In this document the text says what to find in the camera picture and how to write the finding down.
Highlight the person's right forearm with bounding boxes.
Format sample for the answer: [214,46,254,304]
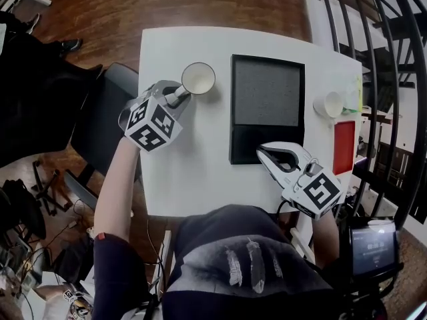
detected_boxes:
[312,208,342,269]

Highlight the clear plastic bag yellow-green print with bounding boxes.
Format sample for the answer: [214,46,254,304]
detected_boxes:
[340,73,364,115]

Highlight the person's dark feather-print shirt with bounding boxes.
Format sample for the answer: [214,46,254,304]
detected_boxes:
[92,204,388,320]

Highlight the black bag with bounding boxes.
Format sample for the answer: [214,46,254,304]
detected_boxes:
[0,178,47,243]

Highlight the red flat box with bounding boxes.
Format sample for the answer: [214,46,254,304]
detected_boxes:
[332,119,356,176]

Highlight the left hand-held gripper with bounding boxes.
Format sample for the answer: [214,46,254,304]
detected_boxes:
[118,80,193,154]

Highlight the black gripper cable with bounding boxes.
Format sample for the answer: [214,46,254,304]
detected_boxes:
[276,198,292,220]

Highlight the black square tray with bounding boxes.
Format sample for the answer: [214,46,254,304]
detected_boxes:
[228,53,306,166]

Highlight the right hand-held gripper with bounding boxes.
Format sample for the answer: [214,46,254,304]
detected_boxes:
[256,141,345,221]

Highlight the black display monitor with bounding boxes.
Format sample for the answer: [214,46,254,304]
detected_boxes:
[348,217,400,278]

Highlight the person's left forearm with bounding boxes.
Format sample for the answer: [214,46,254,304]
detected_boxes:
[93,137,143,243]

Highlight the plain white cup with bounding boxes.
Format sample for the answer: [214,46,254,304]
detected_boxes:
[312,91,344,119]

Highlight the black metal railing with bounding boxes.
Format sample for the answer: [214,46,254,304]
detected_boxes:
[315,0,427,236]

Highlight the black floor cable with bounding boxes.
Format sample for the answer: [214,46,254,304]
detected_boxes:
[43,198,98,256]

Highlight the white cup with brown rim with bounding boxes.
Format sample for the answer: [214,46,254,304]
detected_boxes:
[173,61,217,100]

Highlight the black office chair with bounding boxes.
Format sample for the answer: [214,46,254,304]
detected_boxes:
[0,11,141,216]

